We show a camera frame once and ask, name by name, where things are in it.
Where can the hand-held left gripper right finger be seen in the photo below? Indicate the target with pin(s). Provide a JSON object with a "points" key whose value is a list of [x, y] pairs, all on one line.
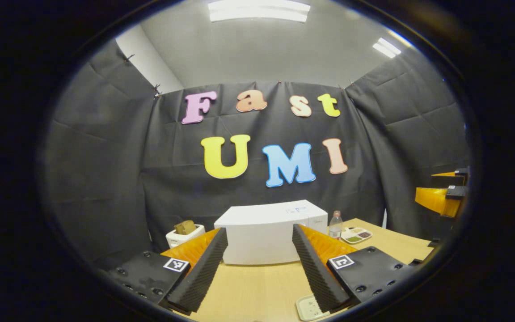
{"points": [[315, 275]]}

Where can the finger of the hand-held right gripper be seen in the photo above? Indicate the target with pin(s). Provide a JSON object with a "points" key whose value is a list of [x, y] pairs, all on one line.
{"points": [[456, 192], [449, 180]]}

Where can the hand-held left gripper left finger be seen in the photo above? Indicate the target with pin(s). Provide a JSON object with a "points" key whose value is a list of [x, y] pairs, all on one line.
{"points": [[199, 279]]}

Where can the white microwave oven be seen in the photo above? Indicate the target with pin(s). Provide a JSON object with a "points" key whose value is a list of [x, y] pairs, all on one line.
{"points": [[262, 232]]}

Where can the small beige tray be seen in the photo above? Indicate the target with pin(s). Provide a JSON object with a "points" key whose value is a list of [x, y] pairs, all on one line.
{"points": [[306, 308]]}

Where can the white toaster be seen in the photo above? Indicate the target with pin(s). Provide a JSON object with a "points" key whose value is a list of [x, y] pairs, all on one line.
{"points": [[181, 239]]}

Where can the clear plastic bottle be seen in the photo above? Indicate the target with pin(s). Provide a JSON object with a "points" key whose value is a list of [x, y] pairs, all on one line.
{"points": [[335, 228]]}

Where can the brown bread slice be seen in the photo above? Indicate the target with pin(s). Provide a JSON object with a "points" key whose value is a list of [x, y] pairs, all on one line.
{"points": [[185, 227]]}

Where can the white divided dish of beans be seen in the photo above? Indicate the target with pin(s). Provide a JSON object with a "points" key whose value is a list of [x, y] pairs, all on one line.
{"points": [[356, 235]]}

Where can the black backdrop cloth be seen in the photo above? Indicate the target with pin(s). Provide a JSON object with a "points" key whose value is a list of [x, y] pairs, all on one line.
{"points": [[105, 179]]}

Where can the small ceiling light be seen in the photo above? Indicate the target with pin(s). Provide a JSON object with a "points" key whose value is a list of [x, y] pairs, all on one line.
{"points": [[387, 47]]}

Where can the large ceiling light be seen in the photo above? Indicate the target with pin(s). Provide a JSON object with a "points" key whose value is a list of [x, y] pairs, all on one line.
{"points": [[257, 10]]}

